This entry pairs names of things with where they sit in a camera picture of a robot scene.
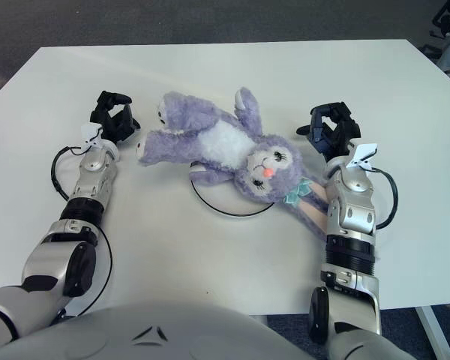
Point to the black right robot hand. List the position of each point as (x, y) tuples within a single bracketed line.
[(337, 138)]

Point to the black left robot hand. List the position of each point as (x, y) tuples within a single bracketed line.
[(112, 123)]

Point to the purple plush bunny doll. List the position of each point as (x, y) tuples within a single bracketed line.
[(217, 142)]

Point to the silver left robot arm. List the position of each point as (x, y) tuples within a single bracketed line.
[(48, 262)]

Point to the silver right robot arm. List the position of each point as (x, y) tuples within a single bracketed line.
[(352, 213)]

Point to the white plate with black rim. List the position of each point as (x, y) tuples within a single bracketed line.
[(228, 202)]

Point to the white left wrist connector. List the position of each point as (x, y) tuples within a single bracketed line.
[(92, 135)]

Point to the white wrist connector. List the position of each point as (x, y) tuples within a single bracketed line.
[(92, 135), (362, 155)]

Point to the white right wrist connector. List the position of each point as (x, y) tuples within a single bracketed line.
[(362, 155)]

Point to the black office chair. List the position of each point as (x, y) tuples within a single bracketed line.
[(440, 20)]

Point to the white table leg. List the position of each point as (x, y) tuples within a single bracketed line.
[(431, 332)]

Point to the grey robot torso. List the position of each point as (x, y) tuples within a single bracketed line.
[(172, 337)]

